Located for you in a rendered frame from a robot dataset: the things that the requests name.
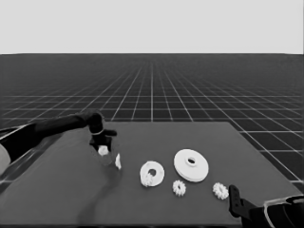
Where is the large thick white disc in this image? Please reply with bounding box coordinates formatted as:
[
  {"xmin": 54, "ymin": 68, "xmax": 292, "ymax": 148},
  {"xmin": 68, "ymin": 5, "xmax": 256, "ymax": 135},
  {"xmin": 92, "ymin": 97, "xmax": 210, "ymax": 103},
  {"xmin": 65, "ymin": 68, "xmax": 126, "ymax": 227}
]
[{"xmin": 173, "ymin": 148, "xmax": 210, "ymax": 183}]

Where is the white round carrier with pins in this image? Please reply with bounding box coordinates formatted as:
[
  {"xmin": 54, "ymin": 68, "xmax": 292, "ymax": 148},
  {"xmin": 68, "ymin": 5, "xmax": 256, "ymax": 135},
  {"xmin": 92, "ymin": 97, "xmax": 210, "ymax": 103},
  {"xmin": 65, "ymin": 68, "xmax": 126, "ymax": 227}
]
[{"xmin": 139, "ymin": 161, "xmax": 166, "ymax": 188}]

